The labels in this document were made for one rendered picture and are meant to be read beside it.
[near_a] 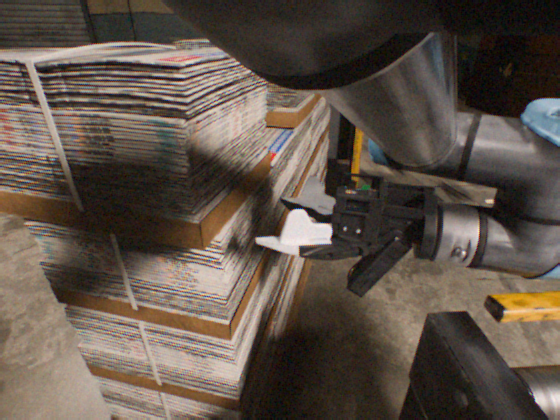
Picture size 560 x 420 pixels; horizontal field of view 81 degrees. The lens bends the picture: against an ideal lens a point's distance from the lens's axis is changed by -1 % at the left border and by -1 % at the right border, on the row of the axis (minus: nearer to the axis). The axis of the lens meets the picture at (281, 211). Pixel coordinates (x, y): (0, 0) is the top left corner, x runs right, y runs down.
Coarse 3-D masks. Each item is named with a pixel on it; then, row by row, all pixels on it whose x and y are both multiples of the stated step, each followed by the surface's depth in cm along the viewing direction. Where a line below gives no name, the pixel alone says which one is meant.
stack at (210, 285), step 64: (320, 128) 146; (256, 192) 62; (64, 256) 60; (128, 256) 55; (192, 256) 51; (256, 256) 69; (128, 320) 64; (256, 320) 74; (128, 384) 77; (192, 384) 69; (256, 384) 84
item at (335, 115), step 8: (336, 112) 215; (336, 120) 217; (344, 120) 216; (336, 128) 220; (344, 128) 219; (336, 136) 222; (344, 136) 221; (336, 144) 225; (344, 144) 224; (328, 152) 229; (336, 152) 228; (344, 152) 226
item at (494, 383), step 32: (448, 320) 38; (416, 352) 42; (448, 352) 34; (480, 352) 34; (416, 384) 42; (448, 384) 35; (480, 384) 31; (512, 384) 31; (448, 416) 35; (480, 416) 30; (512, 416) 28; (544, 416) 28
